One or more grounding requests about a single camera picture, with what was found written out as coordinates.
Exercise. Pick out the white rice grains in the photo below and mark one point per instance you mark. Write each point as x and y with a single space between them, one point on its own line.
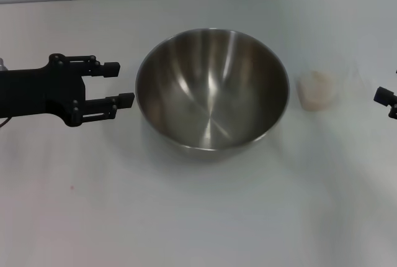
318 90

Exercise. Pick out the stainless steel mixing bowl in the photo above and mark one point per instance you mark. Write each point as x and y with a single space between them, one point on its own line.
211 93

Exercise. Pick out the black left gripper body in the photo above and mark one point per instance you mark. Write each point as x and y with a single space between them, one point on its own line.
37 90

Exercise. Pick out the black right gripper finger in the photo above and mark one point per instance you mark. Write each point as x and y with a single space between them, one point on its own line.
383 95

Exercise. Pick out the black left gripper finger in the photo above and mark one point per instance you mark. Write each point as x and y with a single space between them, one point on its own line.
125 99
111 69

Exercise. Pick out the clear plastic measuring cup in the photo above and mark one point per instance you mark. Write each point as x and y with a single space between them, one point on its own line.
310 107

